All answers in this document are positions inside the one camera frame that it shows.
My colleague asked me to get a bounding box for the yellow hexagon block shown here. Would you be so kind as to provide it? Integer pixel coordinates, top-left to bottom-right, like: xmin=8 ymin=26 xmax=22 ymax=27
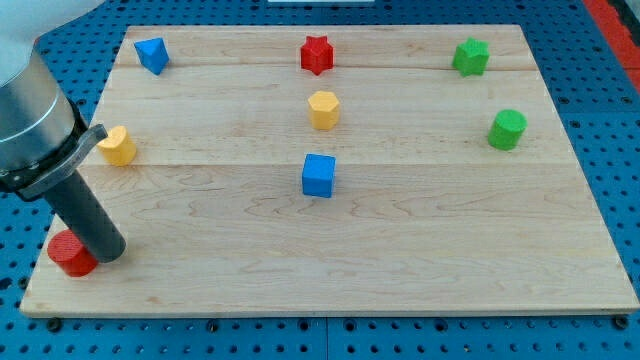
xmin=307 ymin=91 xmax=340 ymax=130

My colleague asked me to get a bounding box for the wooden board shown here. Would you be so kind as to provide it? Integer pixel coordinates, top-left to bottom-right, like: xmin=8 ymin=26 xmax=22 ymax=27
xmin=20 ymin=25 xmax=639 ymax=319

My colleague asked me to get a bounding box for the blue cube block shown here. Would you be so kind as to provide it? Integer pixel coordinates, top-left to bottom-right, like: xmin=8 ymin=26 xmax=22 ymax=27
xmin=301 ymin=153 xmax=336 ymax=198

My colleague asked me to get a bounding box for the blue triangle block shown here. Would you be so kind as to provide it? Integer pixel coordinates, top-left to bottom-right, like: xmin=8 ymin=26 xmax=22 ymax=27
xmin=134 ymin=37 xmax=170 ymax=75

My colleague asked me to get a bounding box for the red cylinder block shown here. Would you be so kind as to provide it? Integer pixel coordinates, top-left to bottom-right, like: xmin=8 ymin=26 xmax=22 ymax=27
xmin=47 ymin=229 xmax=99 ymax=277

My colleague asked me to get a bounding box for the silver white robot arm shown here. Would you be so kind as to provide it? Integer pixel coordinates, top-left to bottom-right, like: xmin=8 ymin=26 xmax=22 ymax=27
xmin=1 ymin=0 xmax=107 ymax=201

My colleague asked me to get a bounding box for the green star block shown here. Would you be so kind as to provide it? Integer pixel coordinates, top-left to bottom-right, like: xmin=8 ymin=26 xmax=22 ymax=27
xmin=452 ymin=37 xmax=490 ymax=77

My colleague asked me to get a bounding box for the red star block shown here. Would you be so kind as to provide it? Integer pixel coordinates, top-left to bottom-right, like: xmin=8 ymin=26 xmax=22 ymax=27
xmin=300 ymin=36 xmax=334 ymax=76

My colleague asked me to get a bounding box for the yellow cylinder block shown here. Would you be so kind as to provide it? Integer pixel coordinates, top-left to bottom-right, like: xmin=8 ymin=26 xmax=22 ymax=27
xmin=97 ymin=125 xmax=137 ymax=166

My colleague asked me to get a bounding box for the green cylinder block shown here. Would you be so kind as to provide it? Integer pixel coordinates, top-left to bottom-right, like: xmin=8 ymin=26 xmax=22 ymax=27
xmin=487 ymin=109 xmax=528 ymax=151

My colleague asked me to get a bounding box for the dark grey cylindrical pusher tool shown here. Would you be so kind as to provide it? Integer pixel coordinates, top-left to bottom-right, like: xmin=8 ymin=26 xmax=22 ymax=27
xmin=44 ymin=171 xmax=126 ymax=263

